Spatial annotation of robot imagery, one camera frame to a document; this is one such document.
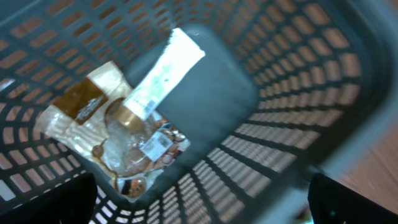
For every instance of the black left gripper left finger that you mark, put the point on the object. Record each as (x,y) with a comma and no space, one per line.
(69,203)

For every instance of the beige nut snack pouch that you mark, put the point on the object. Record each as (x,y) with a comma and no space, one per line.
(85,120)

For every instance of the white cream tube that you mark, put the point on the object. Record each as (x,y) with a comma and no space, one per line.
(179,56)

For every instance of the grey plastic mesh basket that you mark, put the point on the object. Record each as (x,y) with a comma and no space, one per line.
(286,89)

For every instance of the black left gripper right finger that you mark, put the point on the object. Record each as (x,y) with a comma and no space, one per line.
(333,203)

